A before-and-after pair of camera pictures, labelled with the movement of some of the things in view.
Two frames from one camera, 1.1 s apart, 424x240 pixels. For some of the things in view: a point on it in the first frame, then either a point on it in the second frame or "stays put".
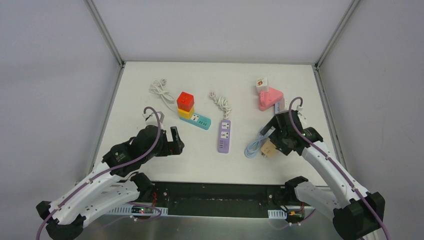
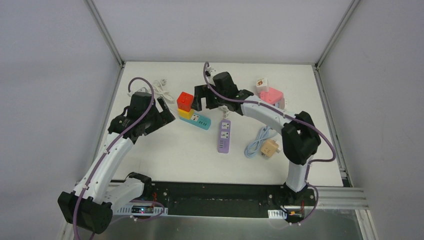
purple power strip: x=224 y=136 stays put
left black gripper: x=170 y=143 to x=160 y=113
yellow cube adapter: x=186 y=115 stays put
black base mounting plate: x=221 y=198 stays put
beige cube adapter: x=268 y=148 stays put
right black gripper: x=278 y=133 to x=205 y=98
